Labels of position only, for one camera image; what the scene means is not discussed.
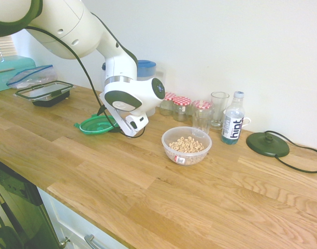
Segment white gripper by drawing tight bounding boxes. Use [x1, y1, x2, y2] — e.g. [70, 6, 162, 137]
[97, 90, 137, 137]

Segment green round container lid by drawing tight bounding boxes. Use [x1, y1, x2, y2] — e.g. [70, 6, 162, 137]
[73, 115, 120, 136]

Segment glass jar red checkered lid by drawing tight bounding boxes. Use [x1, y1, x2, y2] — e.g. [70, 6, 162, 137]
[191, 100, 215, 122]
[172, 96, 192, 122]
[160, 92, 177, 117]

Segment clear pitcher with blue lid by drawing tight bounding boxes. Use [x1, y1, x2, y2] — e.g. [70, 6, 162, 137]
[136, 60, 166, 117]

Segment rectangular container green-rimmed lid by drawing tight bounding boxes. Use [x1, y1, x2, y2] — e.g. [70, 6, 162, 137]
[15, 80, 74, 107]

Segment clear plastic cereal bowl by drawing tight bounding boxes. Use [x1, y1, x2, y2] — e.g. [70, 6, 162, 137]
[161, 126, 213, 166]

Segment clear zip bag blue seal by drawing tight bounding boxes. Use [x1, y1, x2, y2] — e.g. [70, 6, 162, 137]
[6, 64, 58, 90]

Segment ribbed clear glass tumbler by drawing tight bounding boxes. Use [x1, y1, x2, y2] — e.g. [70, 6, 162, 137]
[191, 108, 215, 138]

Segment teal bread box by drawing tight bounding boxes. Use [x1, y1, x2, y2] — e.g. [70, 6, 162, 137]
[0, 54, 44, 94]

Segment tall clear drinking glass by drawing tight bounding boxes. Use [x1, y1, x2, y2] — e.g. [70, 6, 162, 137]
[210, 91, 230, 130]

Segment stainless steel dishwasher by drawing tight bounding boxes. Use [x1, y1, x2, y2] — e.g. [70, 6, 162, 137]
[0, 157, 62, 249]

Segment hint water bottle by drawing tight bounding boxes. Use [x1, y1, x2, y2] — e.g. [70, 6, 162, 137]
[221, 90, 246, 145]

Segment white window blinds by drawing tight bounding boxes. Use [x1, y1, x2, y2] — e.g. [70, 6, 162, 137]
[0, 35, 18, 59]

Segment white mug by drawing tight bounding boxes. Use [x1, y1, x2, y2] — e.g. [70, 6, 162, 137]
[223, 108, 252, 128]

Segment dark round kettle base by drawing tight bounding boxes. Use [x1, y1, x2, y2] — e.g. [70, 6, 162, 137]
[246, 131, 291, 158]

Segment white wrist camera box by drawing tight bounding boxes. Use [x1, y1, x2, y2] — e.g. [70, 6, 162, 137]
[125, 115, 149, 136]

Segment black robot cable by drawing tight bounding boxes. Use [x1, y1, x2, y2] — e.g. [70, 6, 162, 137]
[25, 25, 146, 139]

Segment silver drawer handle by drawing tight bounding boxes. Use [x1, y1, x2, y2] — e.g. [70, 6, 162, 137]
[84, 234, 115, 249]

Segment black kettle base cord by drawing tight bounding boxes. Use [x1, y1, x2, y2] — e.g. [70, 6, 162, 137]
[264, 130, 317, 173]

